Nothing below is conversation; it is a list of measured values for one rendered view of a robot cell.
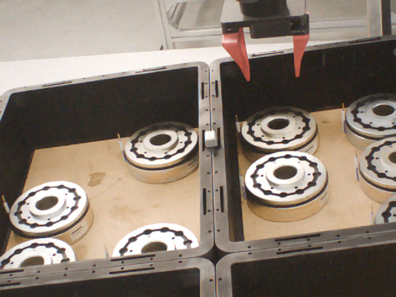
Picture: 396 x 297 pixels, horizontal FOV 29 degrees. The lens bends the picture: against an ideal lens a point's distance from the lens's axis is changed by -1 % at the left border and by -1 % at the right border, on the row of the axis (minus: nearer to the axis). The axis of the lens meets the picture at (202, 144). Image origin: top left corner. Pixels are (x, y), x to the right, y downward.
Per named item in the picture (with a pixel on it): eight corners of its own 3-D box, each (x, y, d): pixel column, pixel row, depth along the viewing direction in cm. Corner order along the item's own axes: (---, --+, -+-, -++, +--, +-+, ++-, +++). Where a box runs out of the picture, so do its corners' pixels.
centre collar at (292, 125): (261, 118, 107) (260, 114, 106) (296, 116, 106) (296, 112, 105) (259, 138, 103) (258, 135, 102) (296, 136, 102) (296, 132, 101)
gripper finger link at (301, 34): (315, 86, 96) (307, 19, 91) (257, 91, 97) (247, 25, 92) (314, 60, 102) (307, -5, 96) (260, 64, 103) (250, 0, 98)
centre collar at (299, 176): (262, 167, 97) (262, 164, 97) (301, 160, 97) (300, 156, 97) (269, 191, 93) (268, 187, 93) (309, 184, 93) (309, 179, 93)
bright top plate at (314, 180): (239, 163, 100) (239, 159, 99) (316, 148, 100) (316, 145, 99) (252, 211, 91) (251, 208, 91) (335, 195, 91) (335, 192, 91)
